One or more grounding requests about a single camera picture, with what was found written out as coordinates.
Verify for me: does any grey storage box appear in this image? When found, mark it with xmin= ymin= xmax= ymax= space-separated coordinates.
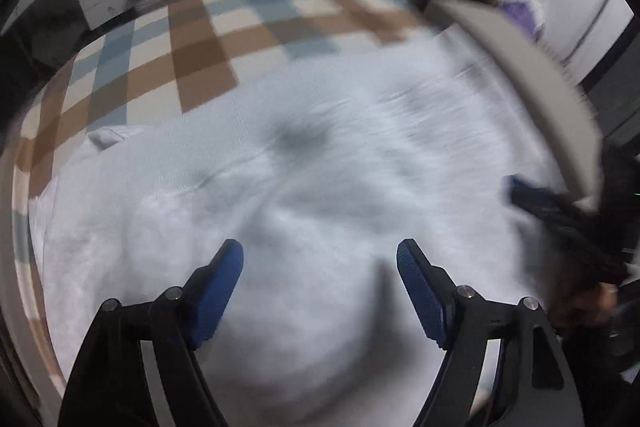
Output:
xmin=425 ymin=0 xmax=603 ymax=212

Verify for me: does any checkered blanket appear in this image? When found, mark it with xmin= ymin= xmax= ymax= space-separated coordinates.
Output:
xmin=10 ymin=0 xmax=441 ymax=388

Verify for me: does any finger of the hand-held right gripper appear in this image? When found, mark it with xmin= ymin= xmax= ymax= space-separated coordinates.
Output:
xmin=501 ymin=174 xmax=628 ymax=280

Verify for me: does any light grey hoodie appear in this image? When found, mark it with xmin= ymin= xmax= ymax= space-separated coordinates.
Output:
xmin=30 ymin=27 xmax=566 ymax=427

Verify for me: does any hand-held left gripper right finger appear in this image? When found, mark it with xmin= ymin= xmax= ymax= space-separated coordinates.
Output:
xmin=396 ymin=238 xmax=586 ymax=427

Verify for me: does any purple bag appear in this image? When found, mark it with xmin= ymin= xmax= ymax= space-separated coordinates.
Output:
xmin=500 ymin=0 xmax=546 ymax=40

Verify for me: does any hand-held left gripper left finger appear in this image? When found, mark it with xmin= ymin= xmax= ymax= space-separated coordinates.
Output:
xmin=57 ymin=238 xmax=245 ymax=427

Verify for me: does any person's right hand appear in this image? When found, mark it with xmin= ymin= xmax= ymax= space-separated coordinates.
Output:
xmin=549 ymin=278 xmax=622 ymax=326

